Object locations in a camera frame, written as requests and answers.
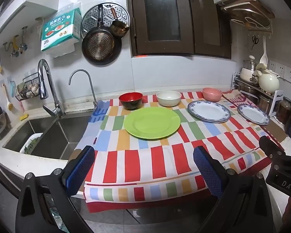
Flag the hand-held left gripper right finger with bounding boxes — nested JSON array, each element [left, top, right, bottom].
[[193, 146, 277, 233]]

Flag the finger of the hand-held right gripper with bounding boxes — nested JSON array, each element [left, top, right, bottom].
[[259, 136, 287, 163]]

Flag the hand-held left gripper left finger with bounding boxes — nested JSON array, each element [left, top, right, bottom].
[[16, 145, 96, 233]]

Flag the small blue floral plate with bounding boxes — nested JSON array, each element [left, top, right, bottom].
[[237, 104, 270, 126]]

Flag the large blue floral plate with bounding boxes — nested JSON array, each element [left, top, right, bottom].
[[187, 100, 231, 123]]

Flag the green plate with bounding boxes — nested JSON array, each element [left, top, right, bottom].
[[123, 107, 181, 140]]

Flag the pink bowl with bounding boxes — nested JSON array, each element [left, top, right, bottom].
[[202, 88, 223, 102]]

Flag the white bowl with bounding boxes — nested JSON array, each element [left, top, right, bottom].
[[156, 90, 181, 107]]

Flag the red and black bowl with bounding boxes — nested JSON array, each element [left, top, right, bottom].
[[119, 92, 143, 110]]

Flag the steel sink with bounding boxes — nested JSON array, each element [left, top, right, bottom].
[[2, 115, 93, 161]]

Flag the glass jar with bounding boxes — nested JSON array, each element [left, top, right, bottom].
[[277, 97, 291, 124]]

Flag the copper coloured pot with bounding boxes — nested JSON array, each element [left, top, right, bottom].
[[257, 95, 274, 113]]

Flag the metal shelf rack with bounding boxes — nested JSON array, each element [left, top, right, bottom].
[[233, 71, 284, 118]]

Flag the colourful striped cloth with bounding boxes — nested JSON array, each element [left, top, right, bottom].
[[84, 90, 274, 214]]

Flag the white sink basket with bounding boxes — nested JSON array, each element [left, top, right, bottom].
[[20, 133, 43, 154]]

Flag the red patterned cloth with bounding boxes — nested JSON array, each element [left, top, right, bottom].
[[222, 89, 289, 146]]

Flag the cream kettle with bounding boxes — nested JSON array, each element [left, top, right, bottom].
[[253, 63, 280, 94]]

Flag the cream pot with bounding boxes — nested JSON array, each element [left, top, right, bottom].
[[240, 67, 260, 84]]

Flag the thin gooseneck faucet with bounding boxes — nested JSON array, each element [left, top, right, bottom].
[[68, 69, 98, 108]]

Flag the white rice spoon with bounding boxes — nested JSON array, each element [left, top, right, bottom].
[[259, 36, 268, 65]]

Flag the yellow dish brush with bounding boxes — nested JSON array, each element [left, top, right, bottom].
[[2, 84, 14, 110]]

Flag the tall chrome faucet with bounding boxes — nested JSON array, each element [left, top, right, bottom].
[[37, 59, 66, 118]]

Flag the black frying pan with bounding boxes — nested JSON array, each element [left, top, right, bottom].
[[81, 3, 122, 66]]

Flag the hanging measuring spoons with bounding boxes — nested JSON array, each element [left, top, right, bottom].
[[19, 27, 29, 54]]

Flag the paper towel pack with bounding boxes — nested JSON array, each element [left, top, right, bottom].
[[40, 7, 81, 58]]

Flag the wooden cutting board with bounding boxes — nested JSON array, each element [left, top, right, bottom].
[[221, 0, 275, 19]]

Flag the small copper saucepan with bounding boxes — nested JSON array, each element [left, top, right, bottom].
[[110, 7, 130, 38]]

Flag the round metal steamer plate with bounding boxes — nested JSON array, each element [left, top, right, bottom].
[[81, 2, 131, 39]]

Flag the dark brown window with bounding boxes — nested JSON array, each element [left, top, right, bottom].
[[125, 0, 232, 59]]

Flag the black wire basket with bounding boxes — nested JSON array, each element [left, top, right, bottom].
[[15, 76, 42, 102]]

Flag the wall rack with hooks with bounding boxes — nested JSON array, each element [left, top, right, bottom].
[[230, 10, 274, 39]]

